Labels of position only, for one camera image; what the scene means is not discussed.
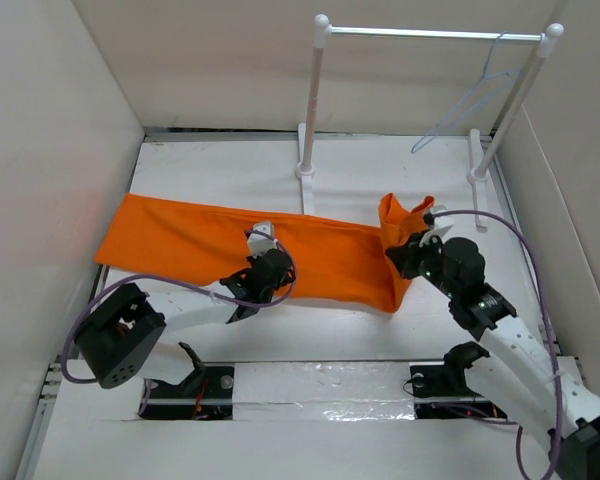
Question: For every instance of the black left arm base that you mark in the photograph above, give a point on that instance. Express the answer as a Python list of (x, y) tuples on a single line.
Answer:
[(178, 385)]

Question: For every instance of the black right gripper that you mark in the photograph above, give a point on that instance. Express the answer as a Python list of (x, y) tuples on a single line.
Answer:
[(404, 256)]

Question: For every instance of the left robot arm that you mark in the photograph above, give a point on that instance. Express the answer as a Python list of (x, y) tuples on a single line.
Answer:
[(132, 333)]

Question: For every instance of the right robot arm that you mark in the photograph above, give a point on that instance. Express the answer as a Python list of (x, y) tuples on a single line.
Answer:
[(504, 362)]

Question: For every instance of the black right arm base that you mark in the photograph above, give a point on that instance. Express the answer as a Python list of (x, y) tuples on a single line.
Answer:
[(439, 389)]

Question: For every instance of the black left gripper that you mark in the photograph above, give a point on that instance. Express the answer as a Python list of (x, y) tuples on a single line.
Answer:
[(285, 280)]

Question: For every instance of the white garment rack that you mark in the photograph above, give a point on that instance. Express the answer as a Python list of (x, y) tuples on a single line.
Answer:
[(383, 80)]

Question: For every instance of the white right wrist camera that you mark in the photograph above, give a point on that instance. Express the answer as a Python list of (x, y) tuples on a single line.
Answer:
[(438, 224)]

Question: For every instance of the blue wire hanger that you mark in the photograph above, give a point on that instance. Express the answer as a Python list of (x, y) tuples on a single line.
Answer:
[(485, 89)]

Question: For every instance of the silver tape strip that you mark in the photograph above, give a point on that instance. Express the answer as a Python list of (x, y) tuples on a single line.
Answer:
[(321, 391)]

